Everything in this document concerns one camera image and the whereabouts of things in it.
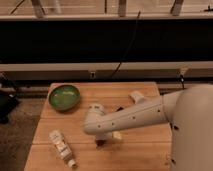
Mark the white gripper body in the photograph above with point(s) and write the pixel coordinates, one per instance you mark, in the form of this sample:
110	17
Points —
110	135

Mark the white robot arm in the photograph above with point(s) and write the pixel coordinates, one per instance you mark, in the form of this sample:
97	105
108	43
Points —
189	111

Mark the black rectangular block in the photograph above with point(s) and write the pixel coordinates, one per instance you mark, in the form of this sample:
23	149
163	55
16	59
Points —
119	108

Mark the white cylindrical object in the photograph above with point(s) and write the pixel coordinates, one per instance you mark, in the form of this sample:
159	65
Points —
137	97

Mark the white plastic bottle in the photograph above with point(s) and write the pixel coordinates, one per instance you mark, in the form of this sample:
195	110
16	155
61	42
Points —
62	147

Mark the green bowl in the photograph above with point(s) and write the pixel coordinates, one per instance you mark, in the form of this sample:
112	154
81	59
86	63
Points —
64	97

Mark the black object at left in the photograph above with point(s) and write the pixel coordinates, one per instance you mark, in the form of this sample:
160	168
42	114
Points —
8	102

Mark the wall power outlet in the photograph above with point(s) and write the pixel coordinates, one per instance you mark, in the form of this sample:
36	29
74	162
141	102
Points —
92	74

